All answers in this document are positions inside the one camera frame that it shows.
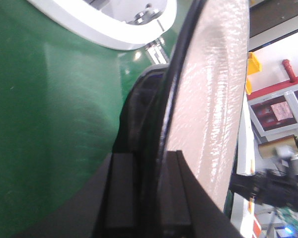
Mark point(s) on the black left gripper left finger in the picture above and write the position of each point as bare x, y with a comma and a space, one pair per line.
103, 208

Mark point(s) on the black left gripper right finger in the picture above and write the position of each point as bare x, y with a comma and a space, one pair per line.
185, 209

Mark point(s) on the beige black-rimmed plate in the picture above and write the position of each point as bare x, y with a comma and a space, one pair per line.
209, 100

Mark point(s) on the green circular conveyor belt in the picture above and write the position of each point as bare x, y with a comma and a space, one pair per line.
66, 67

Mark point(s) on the red pipe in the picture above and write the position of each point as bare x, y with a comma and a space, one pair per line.
289, 70

